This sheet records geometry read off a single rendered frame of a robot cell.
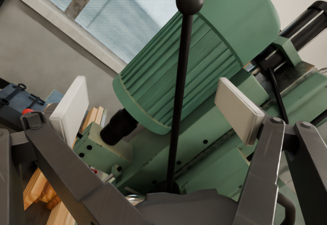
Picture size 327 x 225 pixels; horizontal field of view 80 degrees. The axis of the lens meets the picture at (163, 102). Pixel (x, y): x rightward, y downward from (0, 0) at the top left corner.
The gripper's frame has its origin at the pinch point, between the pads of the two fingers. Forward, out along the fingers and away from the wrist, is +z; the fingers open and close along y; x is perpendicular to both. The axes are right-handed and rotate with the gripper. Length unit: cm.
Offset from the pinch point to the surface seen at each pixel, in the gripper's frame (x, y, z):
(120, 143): -27.3, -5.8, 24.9
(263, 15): 6.5, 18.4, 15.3
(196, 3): 7.7, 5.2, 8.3
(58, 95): -28, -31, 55
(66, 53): -41, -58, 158
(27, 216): -33.5, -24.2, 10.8
